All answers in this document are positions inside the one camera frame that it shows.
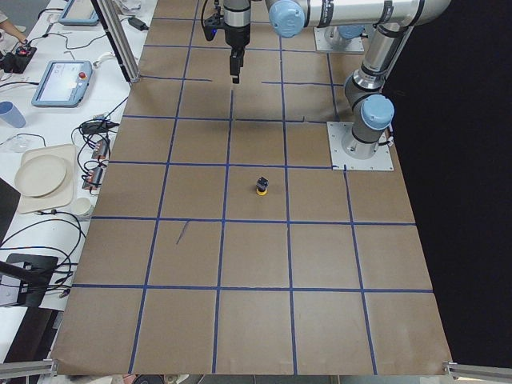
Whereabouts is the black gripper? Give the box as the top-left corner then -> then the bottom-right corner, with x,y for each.
223,0 -> 250,83

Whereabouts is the lower orange circuit board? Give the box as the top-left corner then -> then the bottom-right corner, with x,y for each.
82,166 -> 104,191

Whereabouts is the blue plastic cup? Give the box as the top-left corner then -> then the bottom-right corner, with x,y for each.
0,101 -> 26,128

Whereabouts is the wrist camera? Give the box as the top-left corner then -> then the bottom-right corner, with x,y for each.
202,14 -> 225,42

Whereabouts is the black power adapter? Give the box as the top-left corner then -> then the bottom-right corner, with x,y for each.
128,17 -> 149,31

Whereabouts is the orange circuit board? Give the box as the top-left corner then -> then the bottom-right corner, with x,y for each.
82,166 -> 104,191
91,138 -> 110,160

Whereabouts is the white paper cup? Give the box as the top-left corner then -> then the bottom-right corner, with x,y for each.
70,198 -> 94,220

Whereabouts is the black joystick controller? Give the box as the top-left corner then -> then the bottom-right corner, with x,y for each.
1,46 -> 37,74

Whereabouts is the upper orange circuit board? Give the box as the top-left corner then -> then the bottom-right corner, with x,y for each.
91,138 -> 110,160

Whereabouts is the near teach pendant tablet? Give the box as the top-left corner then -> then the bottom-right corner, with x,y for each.
31,60 -> 93,108

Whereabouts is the teach pendant tablet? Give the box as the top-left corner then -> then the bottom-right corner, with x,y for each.
31,60 -> 93,108
58,0 -> 99,26

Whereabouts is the black monitor with stand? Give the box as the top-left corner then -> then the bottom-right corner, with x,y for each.
1,179 -> 58,308

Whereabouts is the beige round plate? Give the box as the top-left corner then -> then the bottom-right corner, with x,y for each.
14,155 -> 66,197

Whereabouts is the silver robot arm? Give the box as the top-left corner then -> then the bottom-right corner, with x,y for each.
202,0 -> 450,107

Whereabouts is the far teach pendant tablet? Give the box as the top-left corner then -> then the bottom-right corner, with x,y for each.
58,0 -> 99,26

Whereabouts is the aluminium frame post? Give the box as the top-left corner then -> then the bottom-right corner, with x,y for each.
91,0 -> 140,83

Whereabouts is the beige rectangular tray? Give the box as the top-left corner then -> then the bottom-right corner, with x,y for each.
17,144 -> 76,214

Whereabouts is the person forearm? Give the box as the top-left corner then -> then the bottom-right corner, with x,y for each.
0,19 -> 26,43

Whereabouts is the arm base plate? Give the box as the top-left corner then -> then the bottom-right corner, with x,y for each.
314,25 -> 365,54
326,122 -> 394,171

